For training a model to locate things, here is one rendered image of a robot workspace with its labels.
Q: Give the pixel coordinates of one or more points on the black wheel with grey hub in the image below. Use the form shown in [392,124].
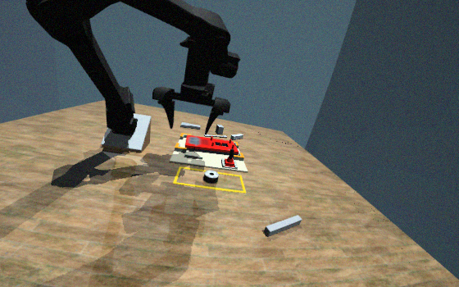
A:
[211,177]

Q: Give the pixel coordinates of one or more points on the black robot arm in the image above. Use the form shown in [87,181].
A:
[68,22]

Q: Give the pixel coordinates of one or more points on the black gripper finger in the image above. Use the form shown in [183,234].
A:
[169,108]
[212,117]

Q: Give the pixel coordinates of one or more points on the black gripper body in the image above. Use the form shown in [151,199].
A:
[165,95]

